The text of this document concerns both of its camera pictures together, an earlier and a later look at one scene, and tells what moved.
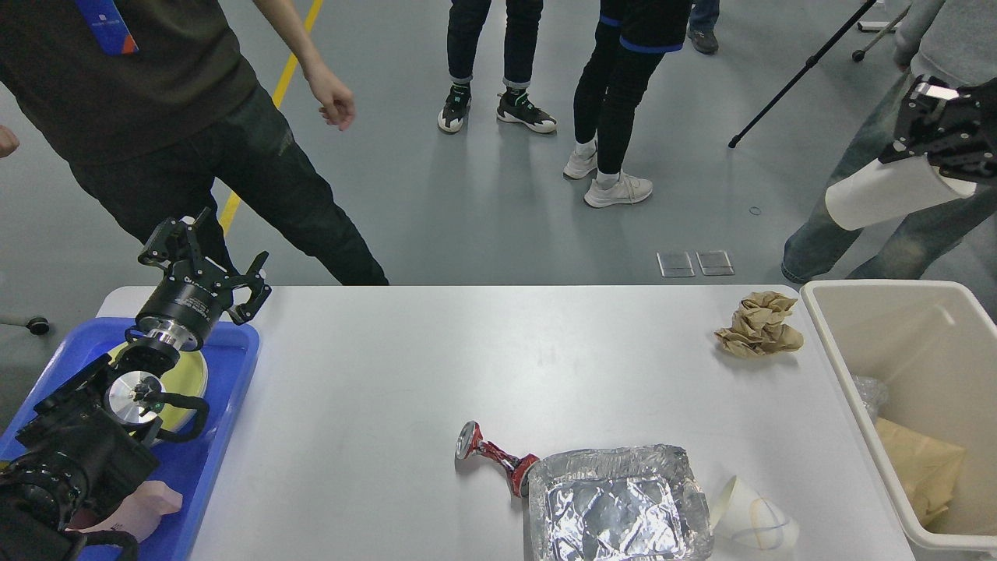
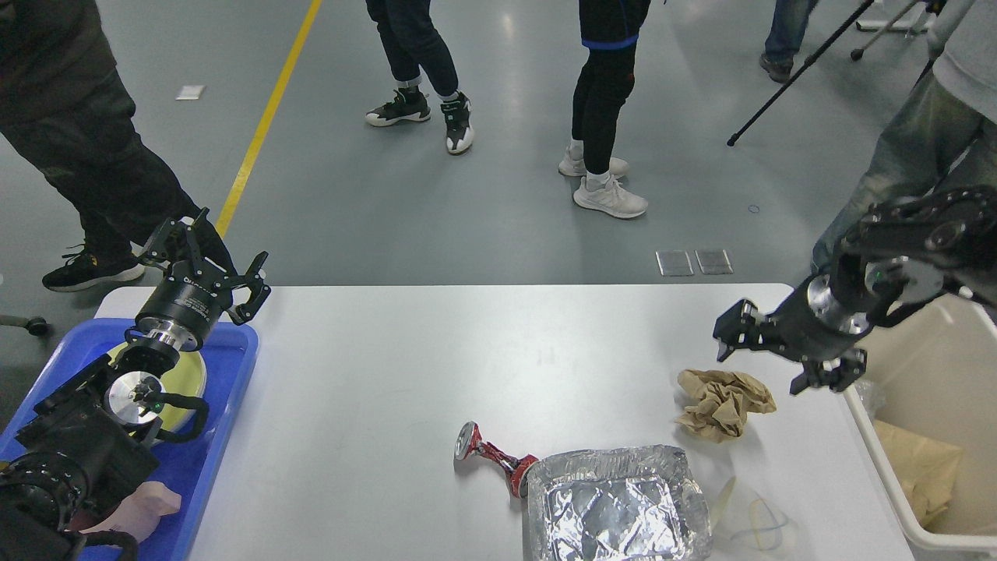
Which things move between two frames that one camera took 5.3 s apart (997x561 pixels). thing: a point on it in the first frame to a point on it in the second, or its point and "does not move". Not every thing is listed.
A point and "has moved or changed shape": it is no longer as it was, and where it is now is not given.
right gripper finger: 964,167 to 847,368
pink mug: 141,510 does not move
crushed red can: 470,441 does not move
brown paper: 757,329 has moved or changed shape
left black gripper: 180,312 does not move
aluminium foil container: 618,503 does not move
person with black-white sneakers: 522,26 to 412,41
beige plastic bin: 933,345 does not move
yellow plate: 188,377 does not move
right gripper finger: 935,118 to 741,326
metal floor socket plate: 674,264 does not move
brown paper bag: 928,470 does not move
